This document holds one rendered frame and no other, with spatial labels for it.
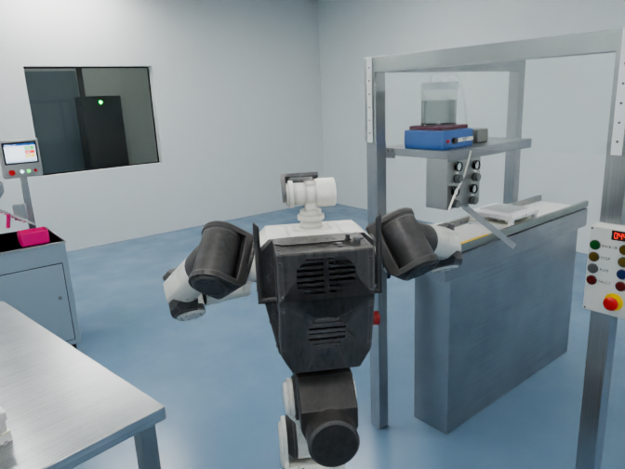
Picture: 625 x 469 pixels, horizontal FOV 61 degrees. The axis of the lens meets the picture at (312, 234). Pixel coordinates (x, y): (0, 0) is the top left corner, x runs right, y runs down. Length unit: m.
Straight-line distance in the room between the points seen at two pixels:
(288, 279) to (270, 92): 6.49
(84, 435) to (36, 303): 2.47
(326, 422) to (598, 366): 1.02
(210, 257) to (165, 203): 5.66
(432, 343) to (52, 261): 2.37
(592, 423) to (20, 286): 3.09
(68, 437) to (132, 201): 5.47
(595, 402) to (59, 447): 1.56
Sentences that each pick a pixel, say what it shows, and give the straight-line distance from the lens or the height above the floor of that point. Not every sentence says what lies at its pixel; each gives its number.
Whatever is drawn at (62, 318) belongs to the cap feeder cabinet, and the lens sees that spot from 3.79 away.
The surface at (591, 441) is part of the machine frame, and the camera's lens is 2.06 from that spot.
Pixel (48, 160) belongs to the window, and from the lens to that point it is 6.48.
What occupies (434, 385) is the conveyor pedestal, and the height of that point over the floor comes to 0.23.
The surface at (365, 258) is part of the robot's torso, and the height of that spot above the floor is 1.26.
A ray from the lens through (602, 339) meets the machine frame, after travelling 1.89.
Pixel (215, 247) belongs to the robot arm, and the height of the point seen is 1.27.
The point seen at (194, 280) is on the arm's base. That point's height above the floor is 1.20.
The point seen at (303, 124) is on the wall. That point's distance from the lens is 7.79.
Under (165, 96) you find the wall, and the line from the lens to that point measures 6.76.
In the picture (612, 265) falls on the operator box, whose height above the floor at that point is 1.07.
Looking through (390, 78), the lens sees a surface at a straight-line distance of 2.18.
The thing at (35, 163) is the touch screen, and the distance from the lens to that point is 3.97.
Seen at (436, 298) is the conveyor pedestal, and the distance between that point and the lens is 2.46.
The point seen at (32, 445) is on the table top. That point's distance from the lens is 1.34.
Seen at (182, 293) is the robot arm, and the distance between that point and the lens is 1.34.
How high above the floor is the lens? 1.58
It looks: 15 degrees down
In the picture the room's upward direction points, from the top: 3 degrees counter-clockwise
